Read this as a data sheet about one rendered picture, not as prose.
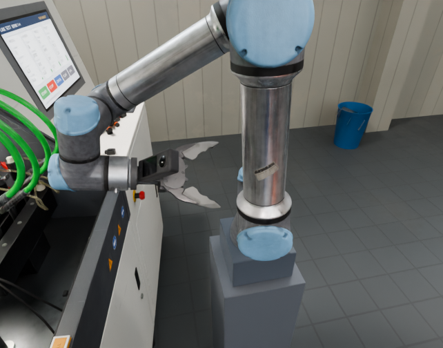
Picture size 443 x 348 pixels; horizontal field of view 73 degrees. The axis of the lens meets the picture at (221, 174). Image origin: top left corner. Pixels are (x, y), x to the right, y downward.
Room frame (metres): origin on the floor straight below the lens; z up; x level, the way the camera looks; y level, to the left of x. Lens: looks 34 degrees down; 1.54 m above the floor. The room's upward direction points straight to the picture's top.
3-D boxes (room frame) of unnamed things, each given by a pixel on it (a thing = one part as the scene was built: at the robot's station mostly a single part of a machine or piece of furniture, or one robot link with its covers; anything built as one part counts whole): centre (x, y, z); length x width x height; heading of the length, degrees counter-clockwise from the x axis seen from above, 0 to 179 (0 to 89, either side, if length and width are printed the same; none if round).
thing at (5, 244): (0.60, 0.57, 0.91); 0.34 x 0.10 x 0.15; 6
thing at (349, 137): (2.91, -1.34, 0.22); 0.37 x 0.34 x 0.45; 102
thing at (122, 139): (1.19, 0.48, 0.96); 0.70 x 0.22 x 0.03; 6
